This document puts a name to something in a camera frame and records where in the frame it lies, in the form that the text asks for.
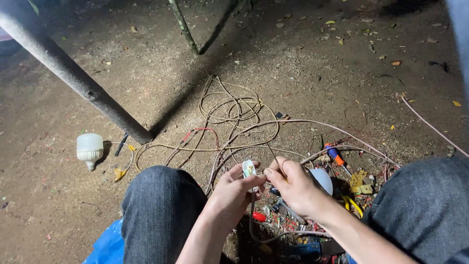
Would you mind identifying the person's right hand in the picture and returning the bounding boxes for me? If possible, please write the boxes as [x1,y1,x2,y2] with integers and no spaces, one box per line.
[263,156,334,225]

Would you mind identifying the person's left hand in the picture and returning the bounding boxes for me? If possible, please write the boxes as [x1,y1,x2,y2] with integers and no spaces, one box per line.
[206,160,267,229]

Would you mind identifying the white inline cord switch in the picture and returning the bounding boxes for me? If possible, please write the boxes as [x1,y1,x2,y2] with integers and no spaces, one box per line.
[242,159,260,194]

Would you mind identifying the thin metal screwdriver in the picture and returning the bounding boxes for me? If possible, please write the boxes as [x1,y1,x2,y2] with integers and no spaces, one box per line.
[266,142,287,176]

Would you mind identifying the white round bulb dome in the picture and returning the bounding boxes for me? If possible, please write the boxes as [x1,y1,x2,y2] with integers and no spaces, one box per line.
[309,168,334,196]

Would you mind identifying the orange and blue screwdriver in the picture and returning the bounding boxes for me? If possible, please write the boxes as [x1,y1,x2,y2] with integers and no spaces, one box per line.
[324,143,353,178]

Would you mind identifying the blue and black tool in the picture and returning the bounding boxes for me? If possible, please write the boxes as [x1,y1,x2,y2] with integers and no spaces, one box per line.
[286,239,347,262]

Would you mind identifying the yellow circuit board piece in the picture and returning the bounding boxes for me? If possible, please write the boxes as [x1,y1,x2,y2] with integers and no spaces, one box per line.
[349,170,374,195]

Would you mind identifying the person's left leg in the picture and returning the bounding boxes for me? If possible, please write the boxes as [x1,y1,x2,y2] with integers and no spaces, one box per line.
[120,165,209,264]

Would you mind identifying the person's leg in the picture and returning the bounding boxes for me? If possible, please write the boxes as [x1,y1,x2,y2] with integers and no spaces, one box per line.
[361,156,469,264]
[120,165,209,264]

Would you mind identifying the person's right leg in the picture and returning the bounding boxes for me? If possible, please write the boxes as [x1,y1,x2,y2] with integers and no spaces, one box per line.
[361,156,469,264]

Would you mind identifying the blue plastic sheet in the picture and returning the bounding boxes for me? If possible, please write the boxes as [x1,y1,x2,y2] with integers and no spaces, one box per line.
[82,218,126,264]

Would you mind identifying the white LED bulb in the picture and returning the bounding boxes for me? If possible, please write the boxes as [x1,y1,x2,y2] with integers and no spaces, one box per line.
[76,133,105,172]

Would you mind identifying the thin green pole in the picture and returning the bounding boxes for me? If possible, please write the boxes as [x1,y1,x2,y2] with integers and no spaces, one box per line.
[168,0,200,57]

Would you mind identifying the thick grey metal pole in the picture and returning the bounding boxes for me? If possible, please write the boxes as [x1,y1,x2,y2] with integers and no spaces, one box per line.
[0,0,154,145]

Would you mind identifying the heap of wire scraps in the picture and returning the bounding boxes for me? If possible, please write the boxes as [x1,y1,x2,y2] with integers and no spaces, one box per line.
[253,154,389,264]

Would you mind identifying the yellow handled pliers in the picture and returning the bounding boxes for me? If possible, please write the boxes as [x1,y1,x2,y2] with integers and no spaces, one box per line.
[341,195,364,219]

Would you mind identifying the red and black wire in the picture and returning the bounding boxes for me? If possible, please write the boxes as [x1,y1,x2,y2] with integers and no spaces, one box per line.
[163,127,220,167]

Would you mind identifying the pink electrical cable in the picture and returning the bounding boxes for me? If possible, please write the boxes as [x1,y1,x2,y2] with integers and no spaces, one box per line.
[204,119,403,197]

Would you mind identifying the tangled beige electrical wire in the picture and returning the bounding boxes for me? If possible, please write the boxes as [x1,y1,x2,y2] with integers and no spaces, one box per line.
[134,74,312,173]

